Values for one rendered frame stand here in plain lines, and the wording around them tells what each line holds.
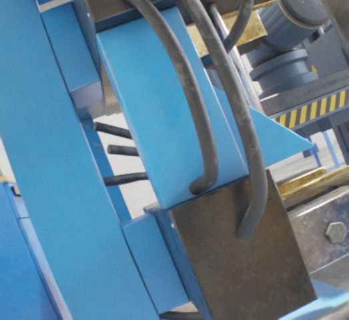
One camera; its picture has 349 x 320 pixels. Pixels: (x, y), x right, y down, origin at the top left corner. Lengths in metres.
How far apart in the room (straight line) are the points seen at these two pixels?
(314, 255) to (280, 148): 0.17
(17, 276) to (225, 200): 1.61
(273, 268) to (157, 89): 0.29
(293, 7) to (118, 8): 0.91
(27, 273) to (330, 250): 1.62
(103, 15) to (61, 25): 0.35
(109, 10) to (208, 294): 0.40
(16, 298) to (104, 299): 1.25
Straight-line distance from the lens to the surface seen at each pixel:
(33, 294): 2.16
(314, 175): 1.27
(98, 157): 1.98
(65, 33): 1.01
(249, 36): 1.29
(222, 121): 0.69
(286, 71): 1.75
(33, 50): 1.00
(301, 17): 1.51
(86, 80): 0.97
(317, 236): 0.70
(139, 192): 11.73
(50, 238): 0.95
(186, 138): 0.68
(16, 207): 2.14
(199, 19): 0.60
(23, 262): 2.14
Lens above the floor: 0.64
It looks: 3 degrees up
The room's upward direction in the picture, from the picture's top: 22 degrees counter-clockwise
